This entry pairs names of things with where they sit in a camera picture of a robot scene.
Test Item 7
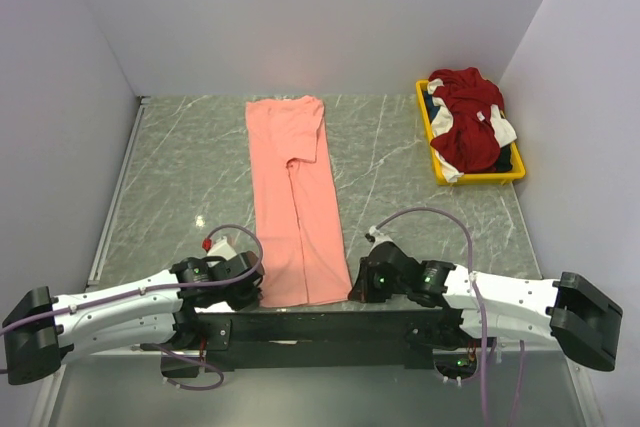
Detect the pink t shirt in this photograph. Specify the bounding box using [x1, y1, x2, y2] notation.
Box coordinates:
[245, 96, 351, 308]

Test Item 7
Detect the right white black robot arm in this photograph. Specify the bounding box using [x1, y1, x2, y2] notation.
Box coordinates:
[348, 240, 623, 372]

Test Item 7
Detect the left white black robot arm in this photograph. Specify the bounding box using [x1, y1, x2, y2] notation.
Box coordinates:
[1, 251, 263, 385]

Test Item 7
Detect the black base crossbar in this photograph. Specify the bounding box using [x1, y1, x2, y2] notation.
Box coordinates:
[162, 309, 480, 372]

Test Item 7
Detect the dark red t shirt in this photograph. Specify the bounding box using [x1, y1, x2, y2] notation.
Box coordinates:
[429, 67, 504, 174]

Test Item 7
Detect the white t shirt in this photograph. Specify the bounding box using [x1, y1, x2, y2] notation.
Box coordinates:
[424, 80, 517, 182]

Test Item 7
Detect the black garment in bin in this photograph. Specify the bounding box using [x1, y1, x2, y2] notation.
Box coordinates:
[493, 144, 513, 173]

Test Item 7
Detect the yellow plastic bin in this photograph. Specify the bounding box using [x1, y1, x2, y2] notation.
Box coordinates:
[415, 79, 526, 186]

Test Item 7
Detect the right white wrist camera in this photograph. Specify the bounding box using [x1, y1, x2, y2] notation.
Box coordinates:
[365, 226, 392, 248]

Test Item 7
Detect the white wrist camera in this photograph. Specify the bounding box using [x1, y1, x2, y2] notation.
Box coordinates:
[365, 226, 392, 248]
[202, 236, 237, 260]

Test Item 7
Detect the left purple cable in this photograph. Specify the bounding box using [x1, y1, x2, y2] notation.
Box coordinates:
[0, 224, 265, 392]

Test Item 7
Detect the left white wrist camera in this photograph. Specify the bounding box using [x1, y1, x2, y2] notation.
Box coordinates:
[202, 236, 237, 260]

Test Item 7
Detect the aluminium frame rail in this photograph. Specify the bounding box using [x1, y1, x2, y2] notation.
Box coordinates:
[29, 95, 151, 427]

